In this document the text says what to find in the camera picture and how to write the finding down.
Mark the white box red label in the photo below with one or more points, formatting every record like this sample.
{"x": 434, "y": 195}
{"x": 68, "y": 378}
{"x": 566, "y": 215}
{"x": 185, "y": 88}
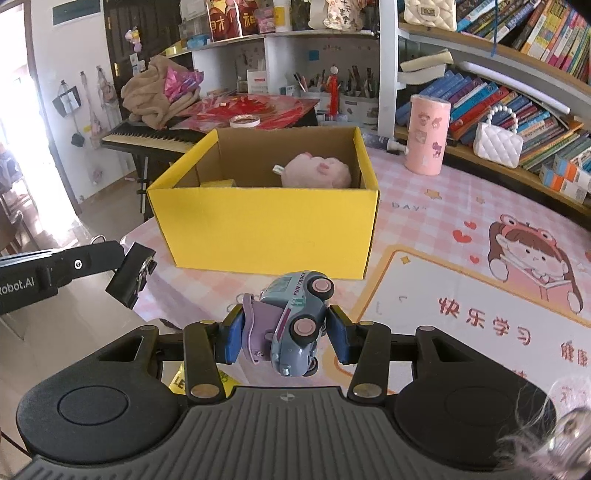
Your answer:
{"x": 257, "y": 82}

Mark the electric piano keyboard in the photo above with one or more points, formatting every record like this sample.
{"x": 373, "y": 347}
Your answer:
{"x": 147, "y": 136}

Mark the thick cream book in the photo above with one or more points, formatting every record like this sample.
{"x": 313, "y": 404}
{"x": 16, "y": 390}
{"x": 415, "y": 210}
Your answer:
{"x": 425, "y": 67}

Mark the black keyboard stand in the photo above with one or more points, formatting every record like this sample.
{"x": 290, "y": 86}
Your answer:
{"x": 144, "y": 184}

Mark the white corner shelf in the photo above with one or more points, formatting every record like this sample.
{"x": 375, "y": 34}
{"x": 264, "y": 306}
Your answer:
{"x": 286, "y": 50}

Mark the row of colourful upright books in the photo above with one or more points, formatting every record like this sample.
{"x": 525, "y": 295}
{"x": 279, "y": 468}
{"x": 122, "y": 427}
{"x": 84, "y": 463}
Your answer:
{"x": 545, "y": 32}

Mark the pink pig plush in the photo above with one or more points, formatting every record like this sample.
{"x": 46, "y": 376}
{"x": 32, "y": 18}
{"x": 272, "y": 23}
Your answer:
{"x": 318, "y": 170}

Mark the dark wooden door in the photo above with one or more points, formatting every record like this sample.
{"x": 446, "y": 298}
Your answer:
{"x": 152, "y": 27}

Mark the beige crumpled cloth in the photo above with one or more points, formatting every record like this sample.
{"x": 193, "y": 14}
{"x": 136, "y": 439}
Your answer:
{"x": 145, "y": 97}

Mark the pink stickered cylinder container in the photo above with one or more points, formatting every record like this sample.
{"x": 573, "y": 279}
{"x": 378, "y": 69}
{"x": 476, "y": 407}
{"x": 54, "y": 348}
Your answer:
{"x": 427, "y": 134}

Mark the red gift bag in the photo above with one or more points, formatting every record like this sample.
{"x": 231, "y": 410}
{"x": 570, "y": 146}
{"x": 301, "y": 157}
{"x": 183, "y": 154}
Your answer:
{"x": 231, "y": 21}

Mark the pink foil wrapper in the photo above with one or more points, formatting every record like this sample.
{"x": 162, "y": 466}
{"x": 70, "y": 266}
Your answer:
{"x": 182, "y": 85}

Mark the white tape roll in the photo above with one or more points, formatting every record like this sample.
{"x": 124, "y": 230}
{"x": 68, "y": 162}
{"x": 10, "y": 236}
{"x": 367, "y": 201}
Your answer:
{"x": 244, "y": 122}

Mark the floral dress doll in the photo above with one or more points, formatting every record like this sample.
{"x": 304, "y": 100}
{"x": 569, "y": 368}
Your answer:
{"x": 341, "y": 14}

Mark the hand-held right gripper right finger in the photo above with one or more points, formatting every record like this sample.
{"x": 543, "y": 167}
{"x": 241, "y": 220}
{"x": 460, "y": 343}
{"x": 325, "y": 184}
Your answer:
{"x": 340, "y": 339}

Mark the wooden bookshelf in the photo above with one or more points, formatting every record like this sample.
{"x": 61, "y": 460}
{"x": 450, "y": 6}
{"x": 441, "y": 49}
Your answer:
{"x": 388, "y": 69}

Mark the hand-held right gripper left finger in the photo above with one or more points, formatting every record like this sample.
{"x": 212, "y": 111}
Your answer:
{"x": 234, "y": 337}

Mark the yellow cardboard box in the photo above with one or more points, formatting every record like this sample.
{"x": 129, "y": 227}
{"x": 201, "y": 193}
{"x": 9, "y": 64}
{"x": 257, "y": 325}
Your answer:
{"x": 268, "y": 230}

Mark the white quilted handbag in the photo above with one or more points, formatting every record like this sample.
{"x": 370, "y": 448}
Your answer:
{"x": 498, "y": 145}

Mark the white desk organizer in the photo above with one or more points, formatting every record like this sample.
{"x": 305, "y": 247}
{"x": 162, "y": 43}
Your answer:
{"x": 360, "y": 110}

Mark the red slim figurine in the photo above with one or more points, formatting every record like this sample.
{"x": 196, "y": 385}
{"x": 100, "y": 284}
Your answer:
{"x": 332, "y": 92}

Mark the white orange blue carton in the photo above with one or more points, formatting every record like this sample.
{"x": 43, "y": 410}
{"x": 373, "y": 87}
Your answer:
{"x": 575, "y": 168}
{"x": 563, "y": 184}

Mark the row of leaning blue books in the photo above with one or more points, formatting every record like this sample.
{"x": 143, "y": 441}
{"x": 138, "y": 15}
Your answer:
{"x": 489, "y": 97}

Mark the cream quilted handbag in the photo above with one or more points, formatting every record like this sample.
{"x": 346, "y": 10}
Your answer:
{"x": 429, "y": 16}

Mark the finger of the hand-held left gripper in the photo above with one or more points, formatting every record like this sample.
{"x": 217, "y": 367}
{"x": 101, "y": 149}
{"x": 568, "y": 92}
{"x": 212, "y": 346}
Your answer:
{"x": 124, "y": 288}
{"x": 136, "y": 258}

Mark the red paper decorations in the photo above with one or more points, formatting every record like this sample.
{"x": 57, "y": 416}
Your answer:
{"x": 258, "y": 108}

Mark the white jar yellow label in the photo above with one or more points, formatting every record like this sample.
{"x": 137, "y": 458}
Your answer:
{"x": 281, "y": 18}

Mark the dark bottle white cap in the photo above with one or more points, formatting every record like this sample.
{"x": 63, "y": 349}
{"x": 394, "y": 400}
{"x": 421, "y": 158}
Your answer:
{"x": 383, "y": 141}

